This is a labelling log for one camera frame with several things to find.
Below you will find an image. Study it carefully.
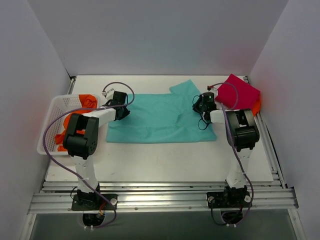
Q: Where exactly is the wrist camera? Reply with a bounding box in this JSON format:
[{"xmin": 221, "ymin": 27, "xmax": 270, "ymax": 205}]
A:
[
  {"xmin": 207, "ymin": 85, "xmax": 219, "ymax": 98},
  {"xmin": 102, "ymin": 88, "xmax": 115, "ymax": 99}
]

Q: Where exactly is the folded magenta t-shirt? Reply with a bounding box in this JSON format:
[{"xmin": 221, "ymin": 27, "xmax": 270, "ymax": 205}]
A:
[{"xmin": 215, "ymin": 74, "xmax": 261, "ymax": 110}]

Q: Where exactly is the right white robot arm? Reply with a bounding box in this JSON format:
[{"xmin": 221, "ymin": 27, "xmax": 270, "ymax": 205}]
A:
[{"xmin": 192, "ymin": 92, "xmax": 260, "ymax": 207}]

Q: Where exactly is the teal t-shirt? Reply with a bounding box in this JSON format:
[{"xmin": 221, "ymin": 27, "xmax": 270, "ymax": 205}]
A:
[{"xmin": 106, "ymin": 79, "xmax": 217, "ymax": 144}]

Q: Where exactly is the aluminium mounting rail frame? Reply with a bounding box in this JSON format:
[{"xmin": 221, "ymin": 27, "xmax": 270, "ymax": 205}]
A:
[{"xmin": 20, "ymin": 171, "xmax": 306, "ymax": 240}]

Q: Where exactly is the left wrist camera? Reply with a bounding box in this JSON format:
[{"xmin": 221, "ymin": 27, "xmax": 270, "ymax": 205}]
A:
[{"xmin": 102, "ymin": 88, "xmax": 115, "ymax": 99}]

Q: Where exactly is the white plastic basket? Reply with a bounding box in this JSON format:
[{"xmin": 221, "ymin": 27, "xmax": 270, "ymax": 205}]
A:
[{"xmin": 36, "ymin": 93, "xmax": 101, "ymax": 157}]

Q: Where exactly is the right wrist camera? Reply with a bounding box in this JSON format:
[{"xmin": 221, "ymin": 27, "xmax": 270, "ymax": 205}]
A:
[{"xmin": 207, "ymin": 85, "xmax": 219, "ymax": 98}]

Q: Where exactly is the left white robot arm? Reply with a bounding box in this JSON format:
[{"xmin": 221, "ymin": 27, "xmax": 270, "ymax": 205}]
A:
[{"xmin": 62, "ymin": 91, "xmax": 130, "ymax": 210}]

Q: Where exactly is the folded orange t-shirt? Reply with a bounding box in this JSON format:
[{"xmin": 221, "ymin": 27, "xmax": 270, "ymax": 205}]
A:
[{"xmin": 251, "ymin": 96, "xmax": 262, "ymax": 117}]

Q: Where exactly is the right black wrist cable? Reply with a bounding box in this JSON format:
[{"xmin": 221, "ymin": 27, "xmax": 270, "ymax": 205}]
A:
[{"xmin": 191, "ymin": 94, "xmax": 213, "ymax": 131}]

